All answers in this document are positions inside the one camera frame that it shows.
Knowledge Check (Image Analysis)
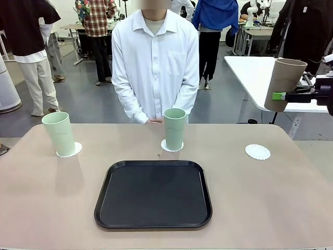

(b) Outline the person in blue jacket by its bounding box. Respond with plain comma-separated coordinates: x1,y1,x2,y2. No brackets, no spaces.
192,0,239,89

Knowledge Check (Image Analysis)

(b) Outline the white socket box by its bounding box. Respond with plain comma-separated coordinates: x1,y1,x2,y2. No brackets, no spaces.
293,117,302,136

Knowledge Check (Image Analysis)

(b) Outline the person in black jacket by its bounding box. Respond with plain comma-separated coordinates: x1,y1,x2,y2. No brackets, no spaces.
269,0,333,75

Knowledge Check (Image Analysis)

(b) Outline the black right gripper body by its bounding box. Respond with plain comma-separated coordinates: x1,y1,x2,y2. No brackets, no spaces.
312,75,333,117

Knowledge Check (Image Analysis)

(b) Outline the white scalloped coaster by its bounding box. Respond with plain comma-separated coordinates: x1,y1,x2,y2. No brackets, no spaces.
160,139,185,152
56,141,83,158
244,144,272,160

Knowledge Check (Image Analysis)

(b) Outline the white cylindrical air purifier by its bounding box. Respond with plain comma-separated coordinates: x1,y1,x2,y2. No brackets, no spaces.
0,56,22,114

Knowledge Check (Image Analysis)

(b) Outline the grey desk with white legs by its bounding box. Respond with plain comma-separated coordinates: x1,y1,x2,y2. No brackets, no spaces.
59,23,91,66

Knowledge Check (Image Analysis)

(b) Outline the white framed work desk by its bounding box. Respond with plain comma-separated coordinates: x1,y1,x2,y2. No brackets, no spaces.
234,24,275,57

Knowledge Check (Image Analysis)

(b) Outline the brown tall cup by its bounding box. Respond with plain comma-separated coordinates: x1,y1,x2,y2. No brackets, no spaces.
264,58,308,113

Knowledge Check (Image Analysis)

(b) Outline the light green tall cup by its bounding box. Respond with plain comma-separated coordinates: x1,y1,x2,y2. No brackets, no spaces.
163,108,187,151
41,111,76,157

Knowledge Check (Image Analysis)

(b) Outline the person in floral shirt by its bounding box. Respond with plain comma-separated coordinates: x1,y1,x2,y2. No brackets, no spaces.
74,0,91,20

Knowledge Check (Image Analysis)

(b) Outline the person in white shirt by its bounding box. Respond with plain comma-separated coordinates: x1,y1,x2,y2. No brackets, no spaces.
111,0,200,124

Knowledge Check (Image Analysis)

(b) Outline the white rounded table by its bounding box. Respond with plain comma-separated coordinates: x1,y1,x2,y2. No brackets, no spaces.
223,56,333,124

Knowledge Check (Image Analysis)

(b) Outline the black plastic tray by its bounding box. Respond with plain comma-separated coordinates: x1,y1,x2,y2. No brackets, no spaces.
93,160,213,230

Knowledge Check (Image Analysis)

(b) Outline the person in grey trousers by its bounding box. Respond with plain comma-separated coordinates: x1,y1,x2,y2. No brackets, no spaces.
39,15,66,83

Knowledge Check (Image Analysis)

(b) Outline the person in black top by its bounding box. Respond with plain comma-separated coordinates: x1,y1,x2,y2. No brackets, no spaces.
0,0,63,117

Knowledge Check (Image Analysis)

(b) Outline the person's right forearm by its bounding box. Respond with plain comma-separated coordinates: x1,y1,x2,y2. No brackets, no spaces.
114,85,150,124

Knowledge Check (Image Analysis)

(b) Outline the person's left forearm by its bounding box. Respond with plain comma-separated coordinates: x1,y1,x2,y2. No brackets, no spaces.
174,78,200,115

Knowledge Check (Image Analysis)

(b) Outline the person in plaid shirt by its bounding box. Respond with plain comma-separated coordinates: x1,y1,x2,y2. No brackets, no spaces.
82,0,117,86

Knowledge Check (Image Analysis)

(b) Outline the black stand pole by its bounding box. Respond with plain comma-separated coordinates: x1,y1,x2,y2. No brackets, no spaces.
275,15,291,58

